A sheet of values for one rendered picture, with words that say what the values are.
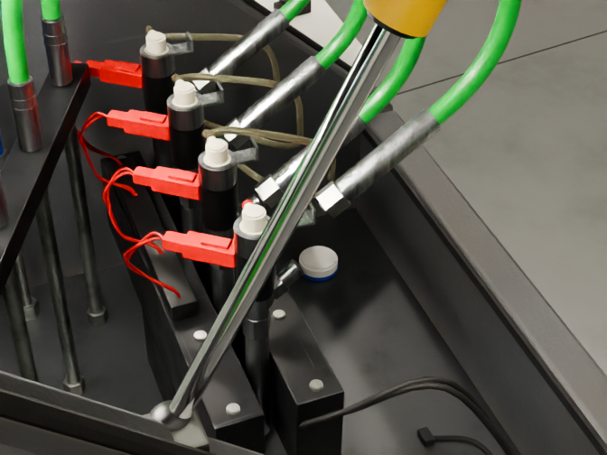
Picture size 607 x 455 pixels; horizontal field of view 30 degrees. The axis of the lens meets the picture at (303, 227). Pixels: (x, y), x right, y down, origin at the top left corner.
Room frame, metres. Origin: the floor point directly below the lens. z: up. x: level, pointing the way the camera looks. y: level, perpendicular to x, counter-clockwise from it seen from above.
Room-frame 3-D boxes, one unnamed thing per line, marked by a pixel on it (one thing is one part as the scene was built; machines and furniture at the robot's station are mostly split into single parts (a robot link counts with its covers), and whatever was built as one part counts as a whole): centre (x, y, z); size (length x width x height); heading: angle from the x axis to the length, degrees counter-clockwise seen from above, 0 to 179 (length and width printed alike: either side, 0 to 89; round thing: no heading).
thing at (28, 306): (0.78, 0.26, 0.93); 0.02 x 0.02 x 0.19; 22
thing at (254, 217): (0.58, 0.03, 1.11); 0.02 x 0.02 x 0.03
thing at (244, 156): (0.66, 0.05, 1.11); 0.03 x 0.02 x 0.01; 112
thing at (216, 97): (0.73, 0.08, 1.11); 0.03 x 0.02 x 0.01; 112
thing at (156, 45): (0.80, 0.12, 1.11); 0.02 x 0.02 x 0.03
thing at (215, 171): (0.66, 0.05, 1.01); 0.05 x 0.03 x 0.21; 112
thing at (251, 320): (0.58, 0.02, 1.01); 0.05 x 0.03 x 0.21; 112
